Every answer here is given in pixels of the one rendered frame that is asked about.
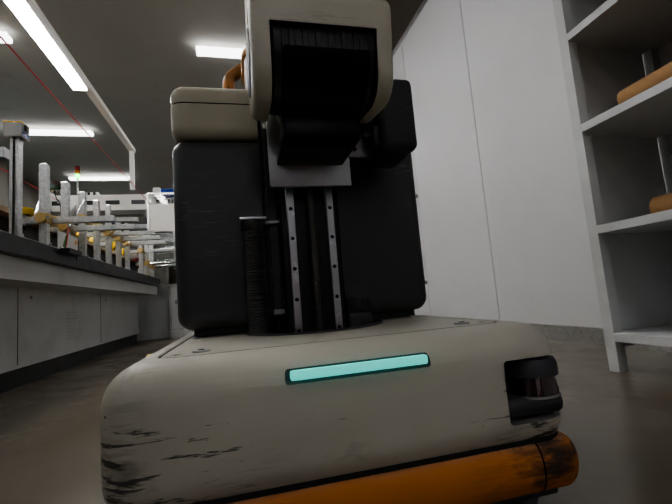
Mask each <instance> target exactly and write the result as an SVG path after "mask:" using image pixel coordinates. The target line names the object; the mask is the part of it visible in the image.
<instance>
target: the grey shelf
mask: <svg viewBox="0 0 672 504"><path fill-rule="evenodd" d="M552 1H553V8H554V14H555V21H556V27H557V34H558V40H559V47H560V53H561V60H562V66H563V73H564V79H565V86H566V92H567V99H568V105H569V111H570V118H571V124H572V131H573V137H574V144H575V150H576V157H577V163H578V170H579V176H580V183H581V189H582V196H583V202H584V209H585V215H586V222H587V228H588V235H589V241H590V247H591V254H592V260H593V267H594V273H595V280H596V286H597V293H598V299H599V306H600V312H601V319H602V325H603V332H604V338H605V345H606V351H607V358H608V364H609V370H610V371H613V372H618V373H621V372H628V371H629V370H628V364H627V358H626V351H625V346H627V345H634V344H643V345H652V346H662V347H672V209H670V210H666V211H661V212H657V213H651V212H650V208H649V203H650V200H651V199H652V198H653V197H657V196H661V195H665V194H669V193H672V77H670V78H668V79H666V80H665V81H663V82H661V83H659V84H657V85H655V86H653V87H651V88H649V89H647V90H646V91H644V92H642V93H640V94H638V95H636V96H634V97H632V98H630V99H628V100H627V101H625V102H623V103H621V104H619V105H618V102H617V95H618V93H619V92H620V91H621V90H623V89H625V88H627V87H628V86H630V85H632V84H633V83H635V82H637V81H639V80H640V79H642V78H644V77H646V76H647V75H649V74H651V73H652V72H654V71H656V70H658V69H659V68H661V67H663V66H664V65H666V64H668V63H670V62H671V61H672V0H552ZM658 51H659V52H658ZM659 56H660V58H659ZM660 62H661V63H660ZM616 105H617V106H616ZM614 106H615V107H614Z"/></svg>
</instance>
